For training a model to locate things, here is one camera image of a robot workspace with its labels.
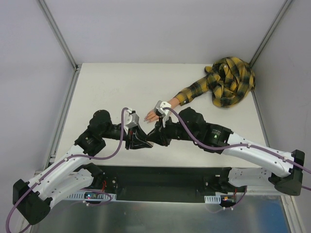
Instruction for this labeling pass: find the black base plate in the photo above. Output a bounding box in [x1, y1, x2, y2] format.
[72, 165, 243, 202]

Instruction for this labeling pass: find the aluminium frame post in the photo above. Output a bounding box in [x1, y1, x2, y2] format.
[36, 0, 80, 71]
[249, 0, 294, 67]

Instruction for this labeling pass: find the left white cable duct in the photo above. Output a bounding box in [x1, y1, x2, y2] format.
[65, 191, 117, 202]

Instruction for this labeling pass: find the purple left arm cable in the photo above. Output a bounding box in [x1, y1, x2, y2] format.
[6, 107, 129, 233]

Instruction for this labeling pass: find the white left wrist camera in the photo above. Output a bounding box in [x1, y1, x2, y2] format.
[123, 108, 139, 134]

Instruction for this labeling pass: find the mannequin hand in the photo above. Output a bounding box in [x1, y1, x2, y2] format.
[143, 98, 182, 123]

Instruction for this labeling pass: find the right white cable duct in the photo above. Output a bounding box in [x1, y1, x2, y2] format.
[204, 194, 236, 204]

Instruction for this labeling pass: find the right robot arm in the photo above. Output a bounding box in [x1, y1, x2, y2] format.
[147, 106, 305, 196]

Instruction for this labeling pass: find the yellow plaid shirt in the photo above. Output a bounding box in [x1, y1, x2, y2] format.
[175, 57, 256, 108]

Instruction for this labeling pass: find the left aluminium frame post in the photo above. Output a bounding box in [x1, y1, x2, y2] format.
[36, 0, 80, 71]

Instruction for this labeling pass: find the right aluminium frame post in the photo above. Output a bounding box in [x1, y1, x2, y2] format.
[249, 0, 294, 67]

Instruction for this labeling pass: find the white cable duct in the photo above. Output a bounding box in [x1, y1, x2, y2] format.
[65, 191, 117, 202]
[204, 194, 236, 204]

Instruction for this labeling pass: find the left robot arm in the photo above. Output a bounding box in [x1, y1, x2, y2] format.
[13, 108, 153, 226]

